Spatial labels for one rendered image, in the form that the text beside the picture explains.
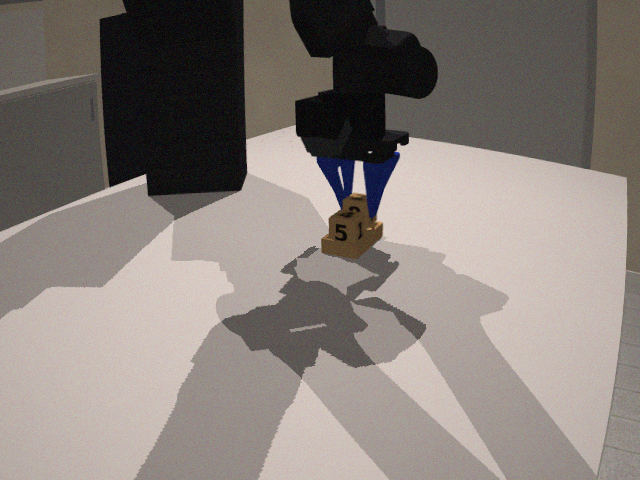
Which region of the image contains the brown cube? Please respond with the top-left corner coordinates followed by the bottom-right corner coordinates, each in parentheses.
top-left (342, 193), bottom-right (377, 229)
top-left (329, 209), bottom-right (365, 243)

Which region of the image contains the brown wooden tray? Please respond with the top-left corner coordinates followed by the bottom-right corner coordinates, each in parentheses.
top-left (321, 221), bottom-right (383, 259)

